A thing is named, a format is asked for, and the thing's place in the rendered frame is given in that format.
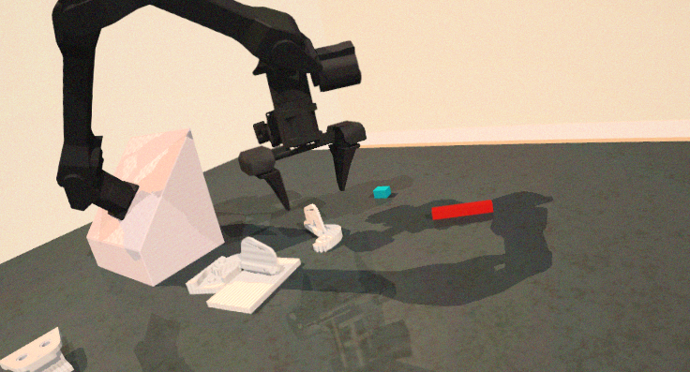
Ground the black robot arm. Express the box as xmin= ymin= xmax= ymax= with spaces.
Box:
xmin=52 ymin=0 xmax=362 ymax=220

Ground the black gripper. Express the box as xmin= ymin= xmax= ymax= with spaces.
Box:
xmin=238 ymin=96 xmax=367 ymax=211

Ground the small cyan block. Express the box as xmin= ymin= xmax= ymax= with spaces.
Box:
xmin=373 ymin=186 xmax=391 ymax=199

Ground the red rectangular bar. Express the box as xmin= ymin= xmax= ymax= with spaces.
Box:
xmin=432 ymin=200 xmax=493 ymax=219

